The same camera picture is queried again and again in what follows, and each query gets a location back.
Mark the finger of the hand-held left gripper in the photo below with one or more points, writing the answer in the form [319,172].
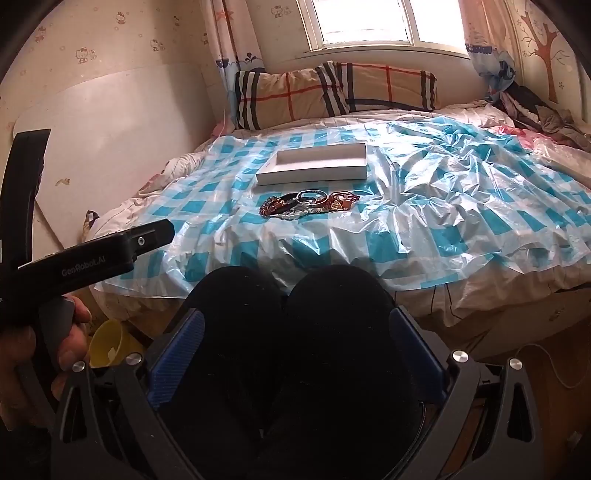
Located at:
[150,235]

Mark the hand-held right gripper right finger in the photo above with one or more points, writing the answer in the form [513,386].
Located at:
[415,353]

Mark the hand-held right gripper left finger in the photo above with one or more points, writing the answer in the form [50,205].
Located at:
[178,353]

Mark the thin silver bangle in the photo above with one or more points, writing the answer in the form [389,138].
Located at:
[305,191]

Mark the white cardboard box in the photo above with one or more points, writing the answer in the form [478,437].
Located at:
[314,164]

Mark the person's left hand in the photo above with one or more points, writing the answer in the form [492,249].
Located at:
[69,350]

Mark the person's left leg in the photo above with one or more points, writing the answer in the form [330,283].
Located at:
[235,350]

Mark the person's leg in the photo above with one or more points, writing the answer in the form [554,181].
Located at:
[235,350]
[341,350]

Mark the yellow plastic cup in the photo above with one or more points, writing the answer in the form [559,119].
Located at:
[111,344]

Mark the person's right leg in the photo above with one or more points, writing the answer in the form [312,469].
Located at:
[341,350]

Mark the white board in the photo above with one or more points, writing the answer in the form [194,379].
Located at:
[115,138]

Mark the beige bed base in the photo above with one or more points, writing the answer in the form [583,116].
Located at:
[531,321]

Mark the blue checkered plastic sheet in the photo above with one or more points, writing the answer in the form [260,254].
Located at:
[415,184]

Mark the large plaid pillow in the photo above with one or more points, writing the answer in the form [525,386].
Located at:
[286,92]

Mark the printed curtain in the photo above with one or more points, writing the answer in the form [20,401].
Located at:
[231,32]
[489,46]

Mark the small plaid pillow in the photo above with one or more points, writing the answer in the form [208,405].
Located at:
[392,87]

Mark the pile of dark clothes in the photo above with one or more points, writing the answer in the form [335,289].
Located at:
[540,110]

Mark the window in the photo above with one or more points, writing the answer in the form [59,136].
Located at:
[383,23]

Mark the tree print panel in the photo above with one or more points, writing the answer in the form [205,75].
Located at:
[547,50]

